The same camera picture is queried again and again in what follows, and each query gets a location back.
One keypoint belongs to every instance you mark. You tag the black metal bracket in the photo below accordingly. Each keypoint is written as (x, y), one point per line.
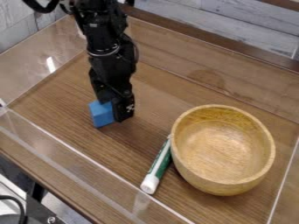
(38, 214)

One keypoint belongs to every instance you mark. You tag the green and white marker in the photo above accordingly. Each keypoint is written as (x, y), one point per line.
(158, 169)

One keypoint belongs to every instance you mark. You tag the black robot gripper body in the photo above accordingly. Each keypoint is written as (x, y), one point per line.
(115, 67)

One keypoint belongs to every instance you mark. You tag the clear acrylic tray wall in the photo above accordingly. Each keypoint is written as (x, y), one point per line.
(93, 167)

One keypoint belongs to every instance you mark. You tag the blue rectangular block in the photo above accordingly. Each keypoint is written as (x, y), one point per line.
(102, 113)

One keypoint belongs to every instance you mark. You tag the light brown wooden bowl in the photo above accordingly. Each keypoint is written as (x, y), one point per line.
(224, 149)

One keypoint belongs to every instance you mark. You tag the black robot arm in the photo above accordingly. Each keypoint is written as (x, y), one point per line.
(101, 20)

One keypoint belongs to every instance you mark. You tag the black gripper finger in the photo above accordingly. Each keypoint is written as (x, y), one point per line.
(123, 107)
(102, 90)

